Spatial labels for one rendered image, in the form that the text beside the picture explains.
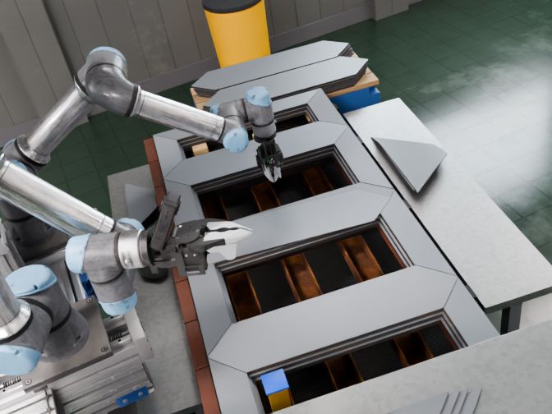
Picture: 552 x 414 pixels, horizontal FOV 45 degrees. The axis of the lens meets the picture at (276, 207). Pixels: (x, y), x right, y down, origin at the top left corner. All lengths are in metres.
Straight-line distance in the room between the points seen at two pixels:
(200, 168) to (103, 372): 0.98
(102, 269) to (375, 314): 0.84
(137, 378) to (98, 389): 0.10
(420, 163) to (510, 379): 1.16
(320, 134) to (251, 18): 1.98
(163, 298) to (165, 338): 0.18
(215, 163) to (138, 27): 2.43
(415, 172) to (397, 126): 0.37
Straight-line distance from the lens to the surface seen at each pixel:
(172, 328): 2.19
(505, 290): 2.08
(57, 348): 1.72
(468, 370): 1.51
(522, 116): 4.21
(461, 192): 2.41
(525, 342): 1.57
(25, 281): 1.64
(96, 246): 1.31
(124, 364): 1.82
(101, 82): 1.89
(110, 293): 1.37
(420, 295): 1.91
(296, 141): 2.55
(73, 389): 1.84
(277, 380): 1.72
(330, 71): 3.01
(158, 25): 4.85
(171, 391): 2.04
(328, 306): 1.89
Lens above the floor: 2.26
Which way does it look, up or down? 39 degrees down
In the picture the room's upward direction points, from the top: 11 degrees counter-clockwise
